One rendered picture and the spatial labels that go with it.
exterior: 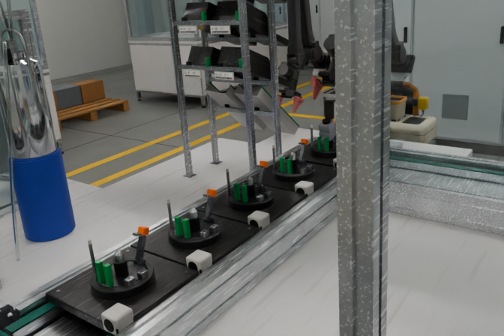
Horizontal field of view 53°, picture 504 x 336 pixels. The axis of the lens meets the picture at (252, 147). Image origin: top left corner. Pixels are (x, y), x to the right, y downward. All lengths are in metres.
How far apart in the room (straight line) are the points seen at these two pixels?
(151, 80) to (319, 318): 6.65
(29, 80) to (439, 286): 1.24
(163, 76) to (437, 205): 6.13
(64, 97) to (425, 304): 6.47
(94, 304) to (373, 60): 0.83
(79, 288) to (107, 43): 10.79
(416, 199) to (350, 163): 1.08
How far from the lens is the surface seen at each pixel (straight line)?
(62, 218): 1.73
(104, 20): 11.85
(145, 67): 7.69
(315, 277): 1.36
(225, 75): 1.82
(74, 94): 7.40
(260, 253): 1.33
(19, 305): 1.25
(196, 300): 1.15
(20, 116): 1.63
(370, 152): 0.57
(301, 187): 1.56
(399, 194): 1.67
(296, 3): 2.46
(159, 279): 1.20
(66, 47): 11.26
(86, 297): 1.20
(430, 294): 1.32
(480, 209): 1.61
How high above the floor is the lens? 1.59
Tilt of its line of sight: 18 degrees down
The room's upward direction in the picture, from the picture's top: 4 degrees counter-clockwise
